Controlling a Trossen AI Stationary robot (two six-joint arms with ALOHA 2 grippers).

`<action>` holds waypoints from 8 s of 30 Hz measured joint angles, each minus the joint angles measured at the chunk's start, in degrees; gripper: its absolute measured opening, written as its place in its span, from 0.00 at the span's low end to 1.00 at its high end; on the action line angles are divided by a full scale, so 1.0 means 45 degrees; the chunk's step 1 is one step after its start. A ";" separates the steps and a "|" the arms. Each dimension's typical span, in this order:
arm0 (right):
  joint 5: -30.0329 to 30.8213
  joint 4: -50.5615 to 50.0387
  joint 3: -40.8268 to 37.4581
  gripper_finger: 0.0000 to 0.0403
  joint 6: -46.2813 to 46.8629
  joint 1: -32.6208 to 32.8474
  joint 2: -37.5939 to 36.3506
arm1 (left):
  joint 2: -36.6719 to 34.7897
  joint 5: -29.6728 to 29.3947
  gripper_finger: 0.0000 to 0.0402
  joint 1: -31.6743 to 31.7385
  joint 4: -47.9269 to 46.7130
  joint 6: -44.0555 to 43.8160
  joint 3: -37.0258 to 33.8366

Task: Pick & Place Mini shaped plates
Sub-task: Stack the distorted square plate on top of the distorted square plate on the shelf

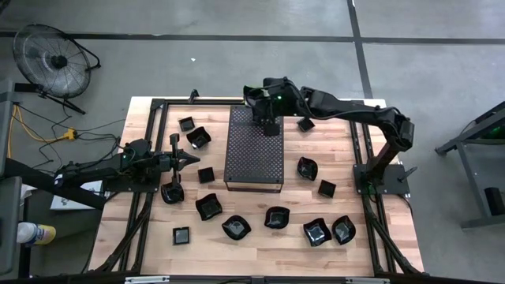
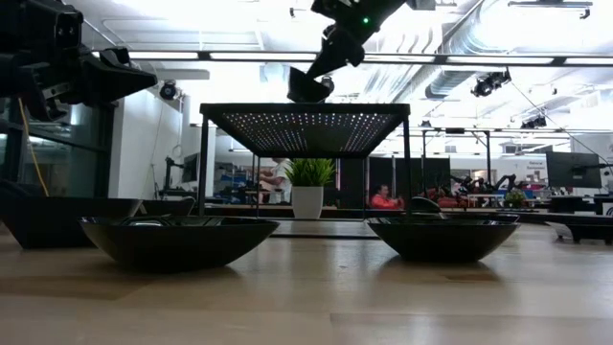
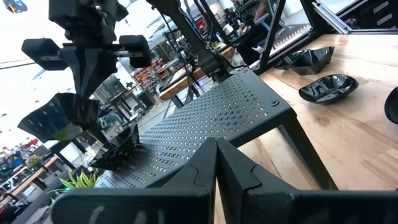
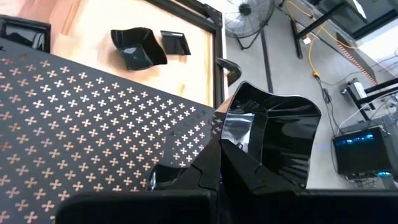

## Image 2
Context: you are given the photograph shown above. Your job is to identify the green plant in white pot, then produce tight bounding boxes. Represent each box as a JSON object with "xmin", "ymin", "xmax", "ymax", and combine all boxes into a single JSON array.
[{"xmin": 284, "ymin": 157, "xmax": 336, "ymax": 220}]

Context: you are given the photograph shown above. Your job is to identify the person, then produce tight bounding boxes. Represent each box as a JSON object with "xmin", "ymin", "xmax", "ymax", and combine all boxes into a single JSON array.
[
  {"xmin": 371, "ymin": 184, "xmax": 404, "ymax": 211},
  {"xmin": 260, "ymin": 157, "xmax": 292, "ymax": 205}
]

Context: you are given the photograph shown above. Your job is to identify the black perforated metal shelf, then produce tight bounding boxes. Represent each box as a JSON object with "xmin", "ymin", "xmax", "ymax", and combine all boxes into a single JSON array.
[{"xmin": 198, "ymin": 102, "xmax": 413, "ymax": 240}]

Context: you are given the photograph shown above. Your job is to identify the black ceiling spotlight cluster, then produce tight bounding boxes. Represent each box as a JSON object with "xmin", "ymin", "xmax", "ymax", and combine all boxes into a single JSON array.
[{"xmin": 470, "ymin": 68, "xmax": 512, "ymax": 99}]

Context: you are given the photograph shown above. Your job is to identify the black leaf-shaped plate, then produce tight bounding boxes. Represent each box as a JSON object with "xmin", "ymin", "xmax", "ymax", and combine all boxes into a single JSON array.
[
  {"xmin": 365, "ymin": 216, "xmax": 521, "ymax": 264},
  {"xmin": 79, "ymin": 215, "xmax": 281, "ymax": 274}
]

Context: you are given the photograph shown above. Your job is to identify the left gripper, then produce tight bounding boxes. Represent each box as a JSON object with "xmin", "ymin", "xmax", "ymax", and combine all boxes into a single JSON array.
[{"xmin": 0, "ymin": 45, "xmax": 159, "ymax": 122}]

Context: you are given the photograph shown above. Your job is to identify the black desk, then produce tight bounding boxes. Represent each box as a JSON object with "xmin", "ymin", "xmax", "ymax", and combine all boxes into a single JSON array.
[{"xmin": 545, "ymin": 194, "xmax": 613, "ymax": 216}]

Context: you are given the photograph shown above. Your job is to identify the black framed glass partition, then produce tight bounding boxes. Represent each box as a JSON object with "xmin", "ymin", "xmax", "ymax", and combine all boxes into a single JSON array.
[{"xmin": 0, "ymin": 98, "xmax": 120, "ymax": 200}]

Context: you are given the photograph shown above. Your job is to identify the yellow cable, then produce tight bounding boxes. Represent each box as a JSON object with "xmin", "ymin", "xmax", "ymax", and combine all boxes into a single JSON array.
[{"xmin": 17, "ymin": 98, "xmax": 50, "ymax": 197}]

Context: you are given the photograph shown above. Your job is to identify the black monitor stand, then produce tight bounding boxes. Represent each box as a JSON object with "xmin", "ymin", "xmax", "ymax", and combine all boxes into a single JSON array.
[{"xmin": 164, "ymin": 155, "xmax": 184, "ymax": 192}]

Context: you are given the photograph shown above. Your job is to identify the long overhead light bar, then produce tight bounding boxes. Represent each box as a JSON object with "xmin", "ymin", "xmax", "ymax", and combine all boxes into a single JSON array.
[{"xmin": 90, "ymin": 49, "xmax": 613, "ymax": 67}]

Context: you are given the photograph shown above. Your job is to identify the small black monitor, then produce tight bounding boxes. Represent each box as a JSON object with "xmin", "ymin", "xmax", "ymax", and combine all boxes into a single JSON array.
[{"xmin": 180, "ymin": 151, "xmax": 200, "ymax": 184}]

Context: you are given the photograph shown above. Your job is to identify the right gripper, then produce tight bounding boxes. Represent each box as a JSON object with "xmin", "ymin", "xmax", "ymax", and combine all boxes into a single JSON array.
[{"xmin": 306, "ymin": 23, "xmax": 366, "ymax": 81}]

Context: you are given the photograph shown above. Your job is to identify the black partition panels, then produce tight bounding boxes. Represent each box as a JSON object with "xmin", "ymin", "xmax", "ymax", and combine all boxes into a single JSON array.
[{"xmin": 338, "ymin": 156, "xmax": 451, "ymax": 210}]

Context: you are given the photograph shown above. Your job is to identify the small green desk plant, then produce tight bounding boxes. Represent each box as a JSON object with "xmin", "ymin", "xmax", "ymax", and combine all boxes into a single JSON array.
[{"xmin": 505, "ymin": 189, "xmax": 528, "ymax": 208}]

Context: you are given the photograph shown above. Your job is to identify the black metal gantry frame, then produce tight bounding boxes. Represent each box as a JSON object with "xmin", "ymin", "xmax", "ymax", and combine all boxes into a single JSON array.
[{"xmin": 420, "ymin": 126, "xmax": 493, "ymax": 197}]

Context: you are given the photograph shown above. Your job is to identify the large black monitor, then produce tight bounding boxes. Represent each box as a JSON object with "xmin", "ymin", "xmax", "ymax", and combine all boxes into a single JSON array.
[{"xmin": 545, "ymin": 151, "xmax": 603, "ymax": 190}]

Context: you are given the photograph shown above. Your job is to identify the black metal table frame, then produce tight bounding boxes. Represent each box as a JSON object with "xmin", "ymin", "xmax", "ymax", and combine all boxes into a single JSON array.
[{"xmin": 193, "ymin": 203, "xmax": 613, "ymax": 226}]

